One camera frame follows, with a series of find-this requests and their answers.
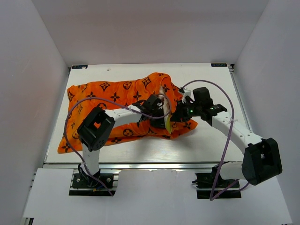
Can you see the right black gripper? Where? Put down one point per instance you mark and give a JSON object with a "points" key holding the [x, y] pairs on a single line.
{"points": [[179, 116]]}

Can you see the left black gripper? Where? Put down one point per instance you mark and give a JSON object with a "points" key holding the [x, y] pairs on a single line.
{"points": [[159, 123]]}

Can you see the cream contoured pillow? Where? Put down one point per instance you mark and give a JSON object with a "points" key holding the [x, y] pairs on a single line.
{"points": [[167, 117]]}

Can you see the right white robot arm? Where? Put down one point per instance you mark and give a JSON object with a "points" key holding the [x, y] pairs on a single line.
{"points": [[261, 158]]}

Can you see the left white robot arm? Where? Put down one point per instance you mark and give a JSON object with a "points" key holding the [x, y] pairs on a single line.
{"points": [[96, 128]]}

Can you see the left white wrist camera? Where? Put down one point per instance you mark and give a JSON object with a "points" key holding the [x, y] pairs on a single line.
{"points": [[159, 102]]}

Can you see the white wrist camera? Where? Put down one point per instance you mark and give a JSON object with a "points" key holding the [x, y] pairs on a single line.
{"points": [[186, 95], [159, 102]]}

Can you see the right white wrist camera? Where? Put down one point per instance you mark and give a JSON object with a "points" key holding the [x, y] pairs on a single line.
{"points": [[186, 95]]}

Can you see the aluminium table rail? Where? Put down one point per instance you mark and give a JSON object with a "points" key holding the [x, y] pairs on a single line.
{"points": [[120, 166]]}

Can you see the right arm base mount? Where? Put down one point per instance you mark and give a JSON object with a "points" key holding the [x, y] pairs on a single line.
{"points": [[203, 183]]}

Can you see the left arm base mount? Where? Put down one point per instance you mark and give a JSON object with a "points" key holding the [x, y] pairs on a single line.
{"points": [[83, 185]]}

